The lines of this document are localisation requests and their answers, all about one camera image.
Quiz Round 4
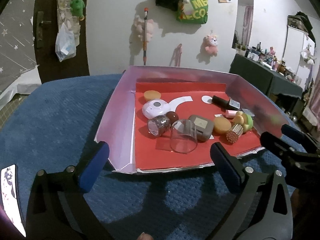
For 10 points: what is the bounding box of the green yellow toy figure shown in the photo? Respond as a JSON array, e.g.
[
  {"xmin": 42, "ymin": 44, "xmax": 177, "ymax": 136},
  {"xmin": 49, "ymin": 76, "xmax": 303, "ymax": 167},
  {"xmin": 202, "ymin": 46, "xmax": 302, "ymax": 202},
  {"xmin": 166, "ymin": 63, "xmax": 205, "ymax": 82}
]
[{"xmin": 232, "ymin": 113, "xmax": 253, "ymax": 133}]

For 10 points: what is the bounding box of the pink nail polish bottle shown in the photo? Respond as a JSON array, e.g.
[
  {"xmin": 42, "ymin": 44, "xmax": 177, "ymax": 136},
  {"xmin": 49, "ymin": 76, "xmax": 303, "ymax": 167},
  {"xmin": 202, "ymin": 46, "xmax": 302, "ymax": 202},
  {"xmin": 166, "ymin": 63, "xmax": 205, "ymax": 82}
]
[{"xmin": 225, "ymin": 108, "xmax": 255, "ymax": 118}]

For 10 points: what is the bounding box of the orange sponge puff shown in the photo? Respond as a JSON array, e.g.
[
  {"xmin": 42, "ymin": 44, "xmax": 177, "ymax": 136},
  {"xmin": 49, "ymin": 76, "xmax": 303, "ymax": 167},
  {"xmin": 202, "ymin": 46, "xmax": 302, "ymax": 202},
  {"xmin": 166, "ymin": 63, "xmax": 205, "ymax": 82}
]
[
  {"xmin": 144, "ymin": 90, "xmax": 161, "ymax": 102},
  {"xmin": 213, "ymin": 116, "xmax": 232, "ymax": 134}
]

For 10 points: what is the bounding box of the grey brown compact case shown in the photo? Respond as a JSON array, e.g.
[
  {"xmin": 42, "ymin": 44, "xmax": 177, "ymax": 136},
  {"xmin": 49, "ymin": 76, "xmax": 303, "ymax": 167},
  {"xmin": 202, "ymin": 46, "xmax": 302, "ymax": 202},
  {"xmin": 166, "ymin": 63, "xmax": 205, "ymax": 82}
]
[{"xmin": 188, "ymin": 114, "xmax": 214, "ymax": 142}]

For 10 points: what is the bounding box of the clear plastic cup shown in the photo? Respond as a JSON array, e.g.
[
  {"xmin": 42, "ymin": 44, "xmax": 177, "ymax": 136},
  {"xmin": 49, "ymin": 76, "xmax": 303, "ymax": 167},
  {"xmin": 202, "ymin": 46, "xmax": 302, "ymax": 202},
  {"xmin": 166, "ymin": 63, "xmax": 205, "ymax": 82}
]
[{"xmin": 170, "ymin": 119, "xmax": 197, "ymax": 154}]

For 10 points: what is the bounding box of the glitter bottle with brown ball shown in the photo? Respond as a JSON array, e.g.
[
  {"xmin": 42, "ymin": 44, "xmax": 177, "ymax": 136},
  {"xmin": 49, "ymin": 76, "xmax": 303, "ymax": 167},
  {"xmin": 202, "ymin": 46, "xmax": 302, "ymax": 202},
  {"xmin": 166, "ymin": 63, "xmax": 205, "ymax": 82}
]
[{"xmin": 147, "ymin": 111, "xmax": 179, "ymax": 137}]

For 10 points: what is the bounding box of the pink mini camera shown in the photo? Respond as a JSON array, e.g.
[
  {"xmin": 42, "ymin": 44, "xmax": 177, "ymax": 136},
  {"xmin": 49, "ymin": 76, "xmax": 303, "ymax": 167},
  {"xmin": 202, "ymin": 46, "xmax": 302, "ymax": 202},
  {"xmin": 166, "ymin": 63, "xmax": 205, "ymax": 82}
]
[{"xmin": 142, "ymin": 99, "xmax": 171, "ymax": 119}]

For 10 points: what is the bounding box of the person's hand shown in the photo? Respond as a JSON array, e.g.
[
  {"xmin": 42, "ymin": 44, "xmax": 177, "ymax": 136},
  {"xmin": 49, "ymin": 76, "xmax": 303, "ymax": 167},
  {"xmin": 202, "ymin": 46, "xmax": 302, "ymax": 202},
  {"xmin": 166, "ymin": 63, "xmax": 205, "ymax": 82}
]
[{"xmin": 137, "ymin": 232, "xmax": 153, "ymax": 240}]

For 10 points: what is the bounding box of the pink curtain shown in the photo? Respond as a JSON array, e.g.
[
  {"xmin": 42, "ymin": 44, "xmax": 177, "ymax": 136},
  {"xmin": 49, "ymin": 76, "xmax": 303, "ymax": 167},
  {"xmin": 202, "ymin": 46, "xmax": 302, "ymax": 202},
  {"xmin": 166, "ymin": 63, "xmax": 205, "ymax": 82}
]
[{"xmin": 303, "ymin": 72, "xmax": 320, "ymax": 132}]

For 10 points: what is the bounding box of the dark green covered side table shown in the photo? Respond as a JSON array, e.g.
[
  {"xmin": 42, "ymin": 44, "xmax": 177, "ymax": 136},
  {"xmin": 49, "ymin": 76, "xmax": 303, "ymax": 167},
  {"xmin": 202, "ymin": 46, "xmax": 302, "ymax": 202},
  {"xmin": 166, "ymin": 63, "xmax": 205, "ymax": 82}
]
[{"xmin": 229, "ymin": 54, "xmax": 303, "ymax": 99}]

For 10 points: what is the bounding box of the blue textured table cloth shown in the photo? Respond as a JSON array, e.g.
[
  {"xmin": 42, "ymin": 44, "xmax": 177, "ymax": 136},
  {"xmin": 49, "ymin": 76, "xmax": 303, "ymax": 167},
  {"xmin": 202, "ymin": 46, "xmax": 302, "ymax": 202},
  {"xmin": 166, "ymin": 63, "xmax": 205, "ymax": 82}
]
[{"xmin": 1, "ymin": 75, "xmax": 233, "ymax": 239}]

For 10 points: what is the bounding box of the pink cardboard box tray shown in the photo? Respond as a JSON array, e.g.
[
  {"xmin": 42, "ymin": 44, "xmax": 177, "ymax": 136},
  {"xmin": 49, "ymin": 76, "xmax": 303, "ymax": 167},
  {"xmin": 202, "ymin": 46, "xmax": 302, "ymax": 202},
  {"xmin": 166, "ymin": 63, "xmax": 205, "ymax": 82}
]
[{"xmin": 95, "ymin": 66, "xmax": 289, "ymax": 173}]

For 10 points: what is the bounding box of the green tote bag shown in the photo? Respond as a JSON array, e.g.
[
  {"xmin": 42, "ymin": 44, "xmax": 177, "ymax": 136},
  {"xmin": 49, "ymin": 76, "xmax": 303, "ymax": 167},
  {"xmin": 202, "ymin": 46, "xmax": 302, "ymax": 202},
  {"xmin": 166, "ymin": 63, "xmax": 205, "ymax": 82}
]
[{"xmin": 176, "ymin": 0, "xmax": 209, "ymax": 25}]

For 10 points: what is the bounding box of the white plastic bag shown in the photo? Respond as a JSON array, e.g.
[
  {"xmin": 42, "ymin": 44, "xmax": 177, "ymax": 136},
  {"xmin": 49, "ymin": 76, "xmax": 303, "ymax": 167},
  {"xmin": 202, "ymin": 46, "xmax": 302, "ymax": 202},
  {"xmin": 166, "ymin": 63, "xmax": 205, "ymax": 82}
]
[{"xmin": 55, "ymin": 23, "xmax": 76, "ymax": 62}]

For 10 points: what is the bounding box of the orange grey mop stick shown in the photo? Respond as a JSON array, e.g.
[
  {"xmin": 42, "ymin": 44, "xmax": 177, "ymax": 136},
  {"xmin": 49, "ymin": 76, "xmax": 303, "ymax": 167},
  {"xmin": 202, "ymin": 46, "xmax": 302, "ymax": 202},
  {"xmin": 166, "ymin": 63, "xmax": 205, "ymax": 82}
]
[{"xmin": 143, "ymin": 8, "xmax": 149, "ymax": 66}]

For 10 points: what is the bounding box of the pink bear plush behind stick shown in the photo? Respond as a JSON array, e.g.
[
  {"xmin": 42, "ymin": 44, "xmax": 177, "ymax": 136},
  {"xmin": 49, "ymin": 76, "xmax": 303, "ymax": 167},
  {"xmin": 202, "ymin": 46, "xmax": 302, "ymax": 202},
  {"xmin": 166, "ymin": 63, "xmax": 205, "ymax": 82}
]
[{"xmin": 133, "ymin": 17, "xmax": 154, "ymax": 42}]

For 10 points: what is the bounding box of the dark wooden door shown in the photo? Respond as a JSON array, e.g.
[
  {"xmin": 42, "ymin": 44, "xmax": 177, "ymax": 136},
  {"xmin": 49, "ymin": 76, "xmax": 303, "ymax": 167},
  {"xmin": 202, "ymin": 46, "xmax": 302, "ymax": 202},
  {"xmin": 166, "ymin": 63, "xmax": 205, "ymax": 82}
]
[{"xmin": 33, "ymin": 0, "xmax": 89, "ymax": 83}]

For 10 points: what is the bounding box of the green plush toy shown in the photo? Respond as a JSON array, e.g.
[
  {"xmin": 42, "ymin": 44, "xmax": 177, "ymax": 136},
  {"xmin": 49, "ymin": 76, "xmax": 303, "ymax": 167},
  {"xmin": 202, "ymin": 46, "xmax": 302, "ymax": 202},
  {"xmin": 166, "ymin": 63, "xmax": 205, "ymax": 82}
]
[{"xmin": 70, "ymin": 0, "xmax": 85, "ymax": 21}]

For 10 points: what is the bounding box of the pink plush toy on wall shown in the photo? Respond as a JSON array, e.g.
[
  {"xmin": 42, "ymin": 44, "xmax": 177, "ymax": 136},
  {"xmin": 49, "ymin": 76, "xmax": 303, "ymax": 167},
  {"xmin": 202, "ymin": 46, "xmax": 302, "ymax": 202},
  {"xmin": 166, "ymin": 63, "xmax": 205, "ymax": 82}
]
[{"xmin": 202, "ymin": 35, "xmax": 219, "ymax": 57}]

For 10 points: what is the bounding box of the pink hanger on wall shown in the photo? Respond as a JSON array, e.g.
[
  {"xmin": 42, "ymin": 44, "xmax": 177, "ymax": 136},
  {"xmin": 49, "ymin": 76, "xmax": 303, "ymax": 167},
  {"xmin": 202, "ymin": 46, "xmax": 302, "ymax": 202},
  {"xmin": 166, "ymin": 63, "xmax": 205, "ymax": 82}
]
[{"xmin": 169, "ymin": 43, "xmax": 182, "ymax": 67}]

